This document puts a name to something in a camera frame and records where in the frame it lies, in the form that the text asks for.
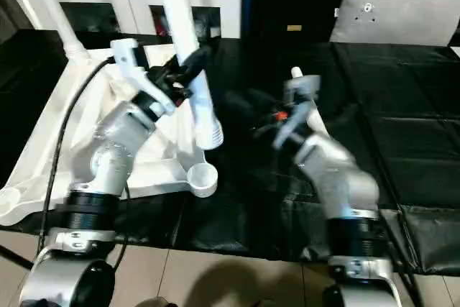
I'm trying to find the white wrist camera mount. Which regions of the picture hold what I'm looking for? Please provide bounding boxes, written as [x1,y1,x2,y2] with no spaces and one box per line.
[275,74,323,150]
[109,37,178,114]

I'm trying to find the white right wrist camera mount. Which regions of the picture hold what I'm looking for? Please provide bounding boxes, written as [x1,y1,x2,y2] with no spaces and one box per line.
[275,74,323,150]

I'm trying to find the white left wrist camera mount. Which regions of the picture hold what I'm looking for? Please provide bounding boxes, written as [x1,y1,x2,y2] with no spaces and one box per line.
[109,37,178,114]

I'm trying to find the black work mat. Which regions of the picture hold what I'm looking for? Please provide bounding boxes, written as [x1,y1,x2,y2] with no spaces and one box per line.
[0,28,460,276]

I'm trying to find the grey cushion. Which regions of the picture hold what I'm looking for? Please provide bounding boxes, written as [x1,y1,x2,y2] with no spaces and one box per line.
[328,0,460,48]

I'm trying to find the white plastic table top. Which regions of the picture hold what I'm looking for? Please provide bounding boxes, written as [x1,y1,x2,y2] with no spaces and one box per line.
[0,42,220,228]

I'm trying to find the black metal table frame leg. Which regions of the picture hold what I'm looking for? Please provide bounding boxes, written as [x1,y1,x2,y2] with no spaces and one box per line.
[0,243,36,271]

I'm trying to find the white plastic table leg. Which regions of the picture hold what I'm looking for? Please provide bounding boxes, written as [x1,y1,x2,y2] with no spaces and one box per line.
[26,0,91,63]
[152,0,226,151]
[290,65,328,139]

